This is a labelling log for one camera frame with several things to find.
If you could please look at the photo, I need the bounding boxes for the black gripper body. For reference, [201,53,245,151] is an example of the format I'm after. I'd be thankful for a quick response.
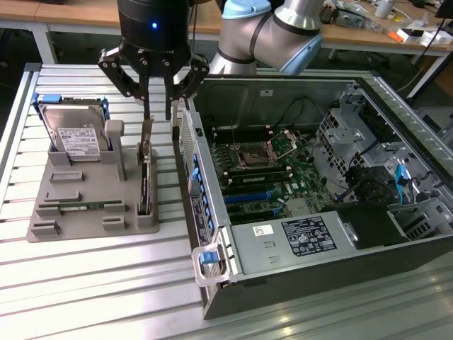
[117,0,194,77]

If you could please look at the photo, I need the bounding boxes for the graphics card with black shroud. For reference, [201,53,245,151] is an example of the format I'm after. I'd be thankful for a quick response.
[136,115,159,217]

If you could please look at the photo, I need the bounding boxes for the hard disk in blue carrier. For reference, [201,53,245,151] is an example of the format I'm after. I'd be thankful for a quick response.
[31,92,111,164]

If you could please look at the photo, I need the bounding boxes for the CPU socket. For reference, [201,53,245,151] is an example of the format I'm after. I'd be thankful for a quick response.
[239,143,273,170]

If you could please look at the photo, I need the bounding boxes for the metal socket cover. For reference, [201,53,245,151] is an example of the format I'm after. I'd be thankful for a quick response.
[267,129,302,155]

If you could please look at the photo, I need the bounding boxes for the blue expansion slot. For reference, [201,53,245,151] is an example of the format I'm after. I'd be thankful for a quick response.
[224,189,280,205]

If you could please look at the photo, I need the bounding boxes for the green RAM stick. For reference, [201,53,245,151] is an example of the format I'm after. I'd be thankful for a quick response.
[38,200,125,210]

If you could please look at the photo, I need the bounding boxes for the grey plastic parts rack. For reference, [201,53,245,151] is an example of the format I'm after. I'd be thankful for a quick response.
[27,119,160,244]

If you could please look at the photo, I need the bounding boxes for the green motherboard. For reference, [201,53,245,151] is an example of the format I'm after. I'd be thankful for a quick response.
[208,130,340,226]

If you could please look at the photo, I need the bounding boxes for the silver chipset heatsink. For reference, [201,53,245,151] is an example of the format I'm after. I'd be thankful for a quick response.
[285,198,316,217]

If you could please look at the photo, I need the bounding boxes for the clear case latch blue tab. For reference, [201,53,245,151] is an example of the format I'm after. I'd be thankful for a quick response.
[190,242,227,288]

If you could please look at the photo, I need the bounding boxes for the grey power supply unit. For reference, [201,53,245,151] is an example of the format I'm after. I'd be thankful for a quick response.
[229,210,355,277]

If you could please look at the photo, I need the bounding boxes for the white cylinder container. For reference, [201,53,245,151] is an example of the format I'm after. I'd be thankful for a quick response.
[374,0,396,19]

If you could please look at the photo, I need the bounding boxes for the white orange small box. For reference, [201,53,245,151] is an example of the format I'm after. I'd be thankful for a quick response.
[388,28,425,45]

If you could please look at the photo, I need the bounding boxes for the open black PC case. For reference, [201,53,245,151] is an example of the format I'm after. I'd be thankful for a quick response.
[171,69,453,322]

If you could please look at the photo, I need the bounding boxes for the wooden desk white frame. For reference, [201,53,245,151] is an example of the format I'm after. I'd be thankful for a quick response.
[0,0,227,64]
[318,0,453,100]

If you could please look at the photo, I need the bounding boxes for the blue flat wire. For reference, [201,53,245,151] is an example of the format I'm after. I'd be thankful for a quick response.
[396,164,412,206]

